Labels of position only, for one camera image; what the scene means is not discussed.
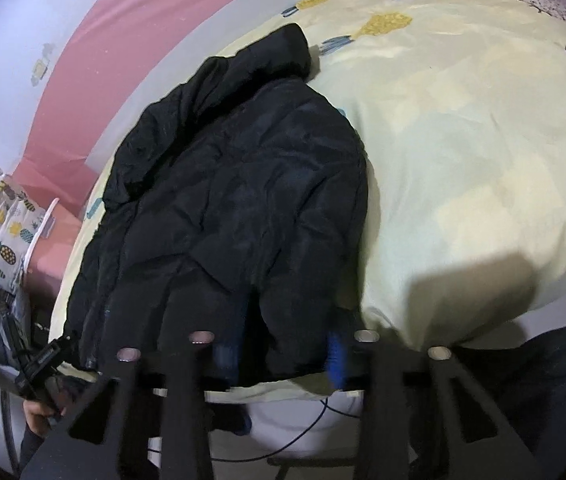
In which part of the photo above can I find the black puffer jacket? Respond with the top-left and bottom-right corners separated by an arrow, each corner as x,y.
64,24 -> 368,386

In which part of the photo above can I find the person's left hand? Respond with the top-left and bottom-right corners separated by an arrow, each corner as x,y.
23,400 -> 61,438

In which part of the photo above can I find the pineapple print fabric storage bag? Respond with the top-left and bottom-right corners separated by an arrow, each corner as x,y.
0,169 -> 52,295

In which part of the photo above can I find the yellow pineapple print bedsheet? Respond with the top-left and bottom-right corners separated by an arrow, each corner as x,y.
48,0 -> 566,403

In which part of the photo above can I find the black cable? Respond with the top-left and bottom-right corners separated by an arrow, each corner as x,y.
147,393 -> 365,466

